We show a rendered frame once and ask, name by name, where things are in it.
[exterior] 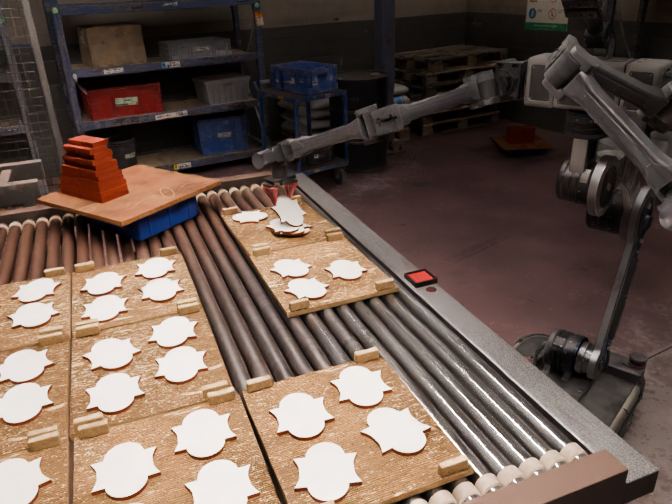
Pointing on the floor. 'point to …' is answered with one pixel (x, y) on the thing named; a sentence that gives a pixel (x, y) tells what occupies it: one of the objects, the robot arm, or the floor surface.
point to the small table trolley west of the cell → (307, 128)
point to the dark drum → (365, 159)
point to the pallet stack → (430, 86)
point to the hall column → (385, 55)
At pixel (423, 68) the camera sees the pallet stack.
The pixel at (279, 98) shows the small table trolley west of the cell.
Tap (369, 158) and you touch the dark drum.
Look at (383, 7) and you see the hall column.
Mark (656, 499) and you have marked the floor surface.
